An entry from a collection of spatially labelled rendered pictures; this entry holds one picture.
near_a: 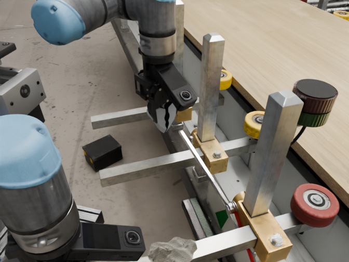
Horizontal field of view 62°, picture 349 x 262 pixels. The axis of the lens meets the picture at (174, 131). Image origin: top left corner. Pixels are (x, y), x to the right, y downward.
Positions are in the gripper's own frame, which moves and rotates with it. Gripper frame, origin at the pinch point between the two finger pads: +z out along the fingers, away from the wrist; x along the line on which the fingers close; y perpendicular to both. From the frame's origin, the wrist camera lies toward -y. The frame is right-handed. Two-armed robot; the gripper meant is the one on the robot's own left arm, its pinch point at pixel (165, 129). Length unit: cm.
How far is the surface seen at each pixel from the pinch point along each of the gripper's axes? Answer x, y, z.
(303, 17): -101, 24, -1
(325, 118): -3.9, -33.1, -20.8
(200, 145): -5.8, -6.7, 3.9
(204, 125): -7.1, -6.3, -1.6
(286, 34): -77, 17, -1
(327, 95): -3.7, -32.3, -24.3
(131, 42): -48, 93, 19
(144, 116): -4.9, 17.4, 8.0
